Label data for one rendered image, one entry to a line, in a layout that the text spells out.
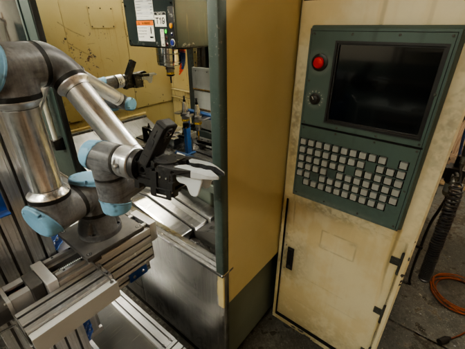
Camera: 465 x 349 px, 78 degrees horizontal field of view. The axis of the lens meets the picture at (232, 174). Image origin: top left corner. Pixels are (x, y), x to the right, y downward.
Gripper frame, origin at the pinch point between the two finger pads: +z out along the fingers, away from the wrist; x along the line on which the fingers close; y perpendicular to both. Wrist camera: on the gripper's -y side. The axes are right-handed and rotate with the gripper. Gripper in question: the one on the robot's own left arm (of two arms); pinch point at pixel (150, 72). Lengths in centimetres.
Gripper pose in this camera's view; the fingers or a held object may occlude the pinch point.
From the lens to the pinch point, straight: 201.6
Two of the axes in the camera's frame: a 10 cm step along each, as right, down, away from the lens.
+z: 6.7, -3.7, 6.4
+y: 0.3, 8.7, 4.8
